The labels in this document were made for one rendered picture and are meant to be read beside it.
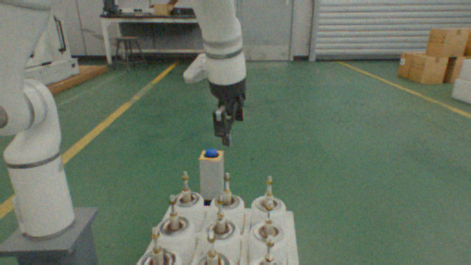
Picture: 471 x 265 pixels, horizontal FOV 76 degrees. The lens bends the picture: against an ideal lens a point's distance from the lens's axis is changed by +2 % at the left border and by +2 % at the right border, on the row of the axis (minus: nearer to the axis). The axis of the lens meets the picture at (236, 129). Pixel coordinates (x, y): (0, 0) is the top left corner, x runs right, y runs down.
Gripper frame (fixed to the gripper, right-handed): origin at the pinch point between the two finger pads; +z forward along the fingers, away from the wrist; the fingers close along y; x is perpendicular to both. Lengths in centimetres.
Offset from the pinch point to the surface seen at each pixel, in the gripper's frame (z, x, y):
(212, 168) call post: 28.6, 13.7, 12.3
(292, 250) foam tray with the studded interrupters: 31.9, -15.2, -7.6
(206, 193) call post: 37.5, 16.0, 8.7
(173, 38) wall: 156, 250, 401
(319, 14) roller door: 140, 10, 483
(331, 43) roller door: 189, -15, 477
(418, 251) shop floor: 59, -54, 18
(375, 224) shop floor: 63, -43, 28
